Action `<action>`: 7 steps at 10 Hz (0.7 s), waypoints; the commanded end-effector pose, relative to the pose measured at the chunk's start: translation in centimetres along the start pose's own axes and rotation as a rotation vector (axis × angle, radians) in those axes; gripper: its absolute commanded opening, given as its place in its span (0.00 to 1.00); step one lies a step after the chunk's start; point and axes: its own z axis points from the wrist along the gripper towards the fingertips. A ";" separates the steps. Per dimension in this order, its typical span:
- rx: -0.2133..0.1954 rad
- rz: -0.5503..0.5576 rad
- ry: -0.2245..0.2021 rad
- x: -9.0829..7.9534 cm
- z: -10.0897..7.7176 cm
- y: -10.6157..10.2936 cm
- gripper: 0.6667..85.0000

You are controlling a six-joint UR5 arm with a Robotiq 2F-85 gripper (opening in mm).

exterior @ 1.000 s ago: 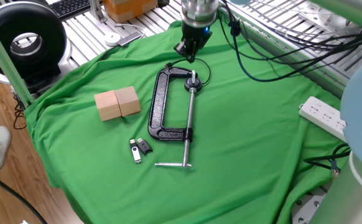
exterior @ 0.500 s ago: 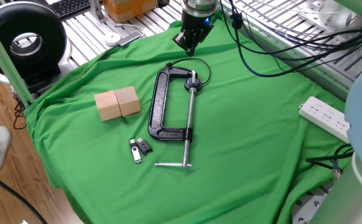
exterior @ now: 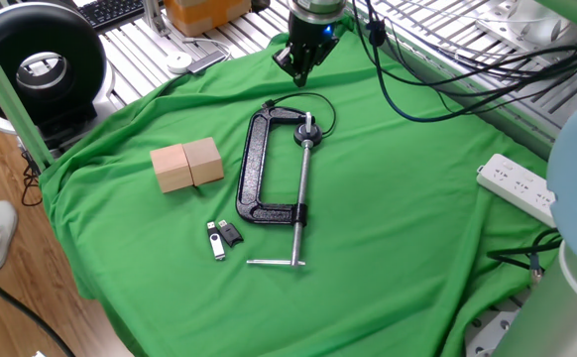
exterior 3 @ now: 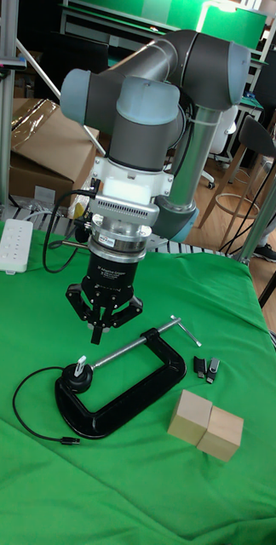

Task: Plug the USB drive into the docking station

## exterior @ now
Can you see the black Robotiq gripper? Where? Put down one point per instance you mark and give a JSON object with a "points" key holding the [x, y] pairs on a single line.
{"points": [[311, 32]]}

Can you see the white USB drive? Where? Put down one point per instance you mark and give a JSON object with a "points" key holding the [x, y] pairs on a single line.
{"points": [[308, 121]]}

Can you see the black C-clamp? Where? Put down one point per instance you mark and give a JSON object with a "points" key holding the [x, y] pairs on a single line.
{"points": [[254, 163]]}

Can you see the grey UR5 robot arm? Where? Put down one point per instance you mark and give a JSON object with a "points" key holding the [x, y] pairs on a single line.
{"points": [[576, 198]]}

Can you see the short black USB dongle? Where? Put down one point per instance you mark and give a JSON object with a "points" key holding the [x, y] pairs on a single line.
{"points": [[230, 234]]}

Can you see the black silver swivel USB drive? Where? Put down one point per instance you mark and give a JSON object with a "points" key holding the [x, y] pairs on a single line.
{"points": [[215, 243]]}

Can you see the black fuzzy microphone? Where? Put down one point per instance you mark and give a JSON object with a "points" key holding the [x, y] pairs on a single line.
{"points": [[376, 32]]}

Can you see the orange box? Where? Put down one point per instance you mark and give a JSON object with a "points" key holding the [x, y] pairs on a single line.
{"points": [[199, 15]]}

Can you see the white round puck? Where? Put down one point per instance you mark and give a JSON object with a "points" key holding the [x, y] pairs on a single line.
{"points": [[179, 62]]}

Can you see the light wooden block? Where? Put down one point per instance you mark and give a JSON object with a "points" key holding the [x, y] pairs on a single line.
{"points": [[172, 168], [204, 161]]}

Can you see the silver perforated metal plate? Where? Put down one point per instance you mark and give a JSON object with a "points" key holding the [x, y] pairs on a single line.
{"points": [[501, 25]]}

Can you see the black keyboard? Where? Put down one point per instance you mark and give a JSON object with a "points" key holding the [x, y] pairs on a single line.
{"points": [[112, 12]]}

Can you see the white power strip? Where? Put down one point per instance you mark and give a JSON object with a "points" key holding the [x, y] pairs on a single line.
{"points": [[514, 186]]}

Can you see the green cloth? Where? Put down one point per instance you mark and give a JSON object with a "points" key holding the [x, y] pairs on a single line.
{"points": [[368, 297]]}

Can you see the silver angle bracket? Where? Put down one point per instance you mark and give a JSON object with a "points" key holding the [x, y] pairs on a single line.
{"points": [[154, 17]]}

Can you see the green frame post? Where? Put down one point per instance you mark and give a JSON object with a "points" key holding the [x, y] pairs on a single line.
{"points": [[16, 109]]}

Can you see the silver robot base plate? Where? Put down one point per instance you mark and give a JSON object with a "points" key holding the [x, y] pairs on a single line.
{"points": [[489, 332]]}

